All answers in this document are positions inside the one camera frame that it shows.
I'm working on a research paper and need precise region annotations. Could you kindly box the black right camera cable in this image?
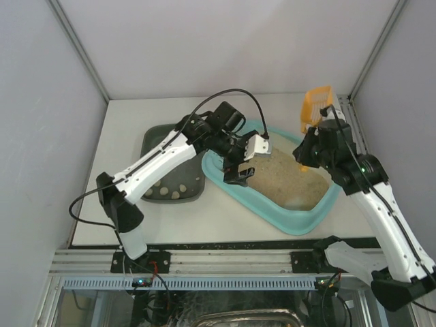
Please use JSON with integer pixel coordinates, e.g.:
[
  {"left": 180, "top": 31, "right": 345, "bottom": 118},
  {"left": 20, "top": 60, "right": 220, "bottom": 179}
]
[{"left": 322, "top": 104, "right": 436, "bottom": 313}]

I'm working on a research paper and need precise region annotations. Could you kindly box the black camera cable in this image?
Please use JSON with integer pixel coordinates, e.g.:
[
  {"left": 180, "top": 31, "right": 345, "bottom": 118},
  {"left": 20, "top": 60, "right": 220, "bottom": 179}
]
[
  {"left": 68, "top": 88, "right": 270, "bottom": 239},
  {"left": 322, "top": 104, "right": 436, "bottom": 313}
]

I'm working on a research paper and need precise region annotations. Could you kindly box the aluminium mounting rail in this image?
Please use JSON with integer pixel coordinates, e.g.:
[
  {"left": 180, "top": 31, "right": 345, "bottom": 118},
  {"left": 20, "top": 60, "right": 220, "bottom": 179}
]
[{"left": 49, "top": 247, "right": 386, "bottom": 277}]

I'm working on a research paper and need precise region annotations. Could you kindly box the metal bowl below table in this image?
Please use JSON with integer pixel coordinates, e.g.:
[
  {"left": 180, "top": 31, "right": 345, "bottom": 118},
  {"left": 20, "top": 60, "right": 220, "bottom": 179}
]
[{"left": 191, "top": 309, "right": 304, "bottom": 326}]

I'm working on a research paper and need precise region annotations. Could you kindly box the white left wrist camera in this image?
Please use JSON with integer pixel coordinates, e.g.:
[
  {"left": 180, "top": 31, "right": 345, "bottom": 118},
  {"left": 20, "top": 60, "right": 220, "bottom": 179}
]
[{"left": 244, "top": 134, "right": 273, "bottom": 161}]

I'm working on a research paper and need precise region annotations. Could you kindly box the orange litter scoop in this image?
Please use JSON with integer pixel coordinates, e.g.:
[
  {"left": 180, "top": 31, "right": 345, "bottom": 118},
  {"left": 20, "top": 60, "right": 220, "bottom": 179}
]
[{"left": 298, "top": 84, "right": 334, "bottom": 173}]

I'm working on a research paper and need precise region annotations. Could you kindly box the teal litter box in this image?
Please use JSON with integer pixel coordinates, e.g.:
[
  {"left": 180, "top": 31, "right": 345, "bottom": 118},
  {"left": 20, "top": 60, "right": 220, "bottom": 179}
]
[{"left": 202, "top": 127, "right": 341, "bottom": 236}]

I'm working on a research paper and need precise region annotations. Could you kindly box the beige cat litter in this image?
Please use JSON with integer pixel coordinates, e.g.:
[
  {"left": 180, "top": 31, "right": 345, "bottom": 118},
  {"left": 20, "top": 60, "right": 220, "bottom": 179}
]
[{"left": 240, "top": 148, "right": 330, "bottom": 211}]

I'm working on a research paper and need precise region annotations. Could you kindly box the blue slotted cable duct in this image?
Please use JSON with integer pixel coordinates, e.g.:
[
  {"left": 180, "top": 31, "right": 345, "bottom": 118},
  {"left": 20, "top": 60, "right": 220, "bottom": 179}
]
[{"left": 63, "top": 276, "right": 317, "bottom": 291}]

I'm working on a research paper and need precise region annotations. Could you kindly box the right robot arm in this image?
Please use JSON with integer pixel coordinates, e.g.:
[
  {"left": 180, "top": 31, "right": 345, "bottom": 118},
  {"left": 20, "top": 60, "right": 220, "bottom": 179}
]
[{"left": 293, "top": 119, "right": 435, "bottom": 312}]

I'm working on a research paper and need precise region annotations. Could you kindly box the black left camera cable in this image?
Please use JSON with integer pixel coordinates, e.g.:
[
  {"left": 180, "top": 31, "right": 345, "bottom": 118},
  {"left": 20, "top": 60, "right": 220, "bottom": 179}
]
[{"left": 68, "top": 88, "right": 270, "bottom": 239}]

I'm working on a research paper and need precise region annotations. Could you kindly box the dark grey plastic tray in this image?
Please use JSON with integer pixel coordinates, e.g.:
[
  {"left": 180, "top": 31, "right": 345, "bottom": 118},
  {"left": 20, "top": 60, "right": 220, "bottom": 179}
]
[{"left": 140, "top": 124, "right": 206, "bottom": 204}]

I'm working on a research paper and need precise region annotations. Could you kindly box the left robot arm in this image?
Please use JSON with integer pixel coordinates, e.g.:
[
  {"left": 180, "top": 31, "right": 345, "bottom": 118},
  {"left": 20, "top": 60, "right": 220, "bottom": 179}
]
[{"left": 96, "top": 102, "right": 270, "bottom": 260}]

